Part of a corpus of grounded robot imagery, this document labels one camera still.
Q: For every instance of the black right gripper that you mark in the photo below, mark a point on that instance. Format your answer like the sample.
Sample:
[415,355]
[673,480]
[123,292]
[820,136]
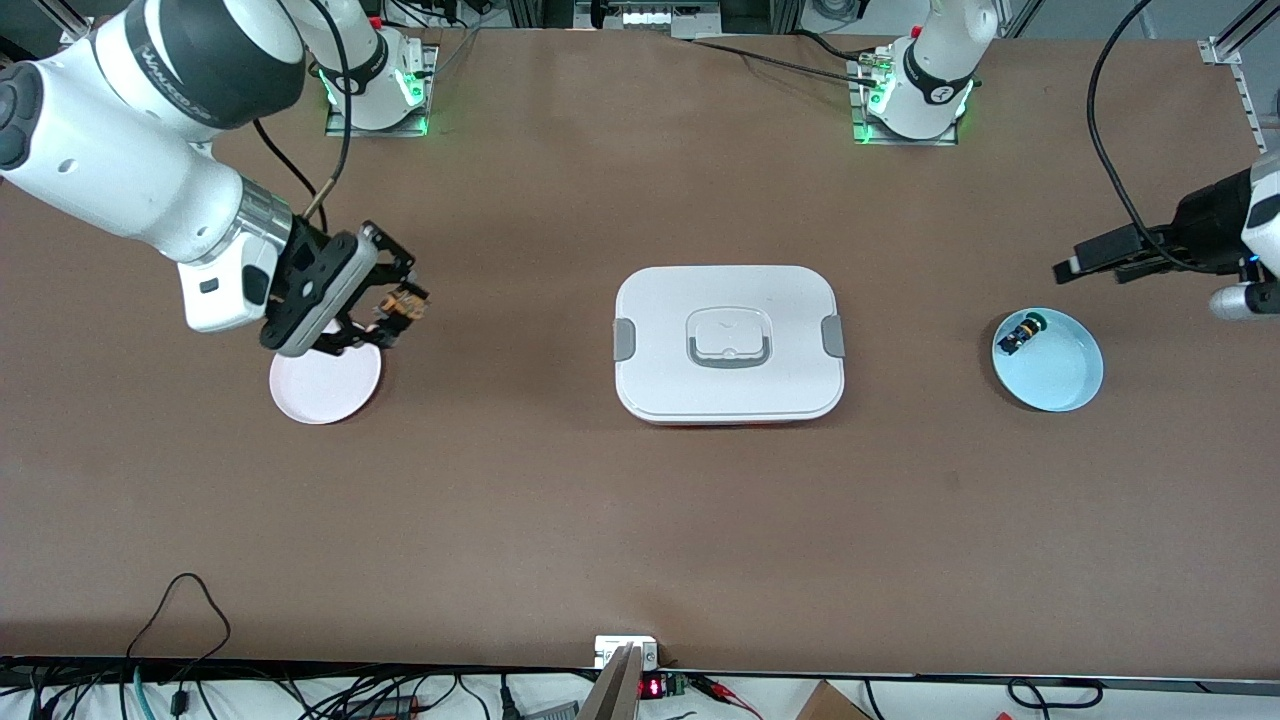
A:
[312,256]

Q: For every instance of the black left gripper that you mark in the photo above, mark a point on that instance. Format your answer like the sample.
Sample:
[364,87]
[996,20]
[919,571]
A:
[1207,228]

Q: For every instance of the orange push-button switch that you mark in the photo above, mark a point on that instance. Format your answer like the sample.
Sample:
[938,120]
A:
[405,303]

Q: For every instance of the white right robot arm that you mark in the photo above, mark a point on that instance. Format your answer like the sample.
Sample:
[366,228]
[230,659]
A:
[120,170]

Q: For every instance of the white lidded box grey latches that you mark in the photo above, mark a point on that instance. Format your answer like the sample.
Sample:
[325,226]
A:
[730,390]

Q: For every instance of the pink round plate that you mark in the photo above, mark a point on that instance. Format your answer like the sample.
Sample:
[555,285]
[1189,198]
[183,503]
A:
[325,390]

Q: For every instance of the light blue round plate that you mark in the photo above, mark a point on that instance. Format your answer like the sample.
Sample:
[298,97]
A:
[1060,375]

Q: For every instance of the black device with white light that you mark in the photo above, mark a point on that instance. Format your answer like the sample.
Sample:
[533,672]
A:
[650,18]

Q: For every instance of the beige wooden bar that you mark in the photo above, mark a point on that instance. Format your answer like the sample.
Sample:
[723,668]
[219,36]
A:
[615,690]

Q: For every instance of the red digit display module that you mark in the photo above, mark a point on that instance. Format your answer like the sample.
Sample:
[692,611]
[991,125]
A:
[655,687]

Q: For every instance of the brown cardboard piece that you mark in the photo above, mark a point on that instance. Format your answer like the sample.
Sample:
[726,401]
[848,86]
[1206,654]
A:
[830,705]

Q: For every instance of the green push-button switch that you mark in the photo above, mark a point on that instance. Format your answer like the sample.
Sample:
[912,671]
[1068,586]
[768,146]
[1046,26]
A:
[1022,333]

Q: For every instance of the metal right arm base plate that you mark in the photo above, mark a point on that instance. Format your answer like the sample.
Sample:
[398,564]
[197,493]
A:
[428,90]

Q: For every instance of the aluminium frame profile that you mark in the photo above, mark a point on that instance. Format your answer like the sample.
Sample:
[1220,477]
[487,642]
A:
[1222,50]

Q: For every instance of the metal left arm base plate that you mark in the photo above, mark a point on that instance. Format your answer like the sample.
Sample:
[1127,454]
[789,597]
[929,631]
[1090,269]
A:
[858,100]

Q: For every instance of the black table edge rail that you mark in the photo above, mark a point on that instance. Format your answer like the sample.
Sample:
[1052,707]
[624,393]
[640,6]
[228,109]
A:
[300,667]

